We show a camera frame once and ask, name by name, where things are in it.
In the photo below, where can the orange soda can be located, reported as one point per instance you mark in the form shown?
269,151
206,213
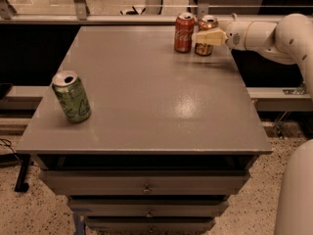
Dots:
206,25

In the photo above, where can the green soda can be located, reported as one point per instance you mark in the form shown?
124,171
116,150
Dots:
71,95

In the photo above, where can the grey drawer cabinet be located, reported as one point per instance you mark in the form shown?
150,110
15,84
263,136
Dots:
170,136

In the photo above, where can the red coke can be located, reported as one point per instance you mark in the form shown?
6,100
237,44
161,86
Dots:
184,29

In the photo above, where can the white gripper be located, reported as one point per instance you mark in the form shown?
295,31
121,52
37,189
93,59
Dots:
235,35

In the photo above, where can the metal railing frame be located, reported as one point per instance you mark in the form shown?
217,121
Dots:
144,11

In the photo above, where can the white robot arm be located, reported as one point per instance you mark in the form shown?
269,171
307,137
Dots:
289,41

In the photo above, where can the black stand leg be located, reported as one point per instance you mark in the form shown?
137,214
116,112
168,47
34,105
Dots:
21,185

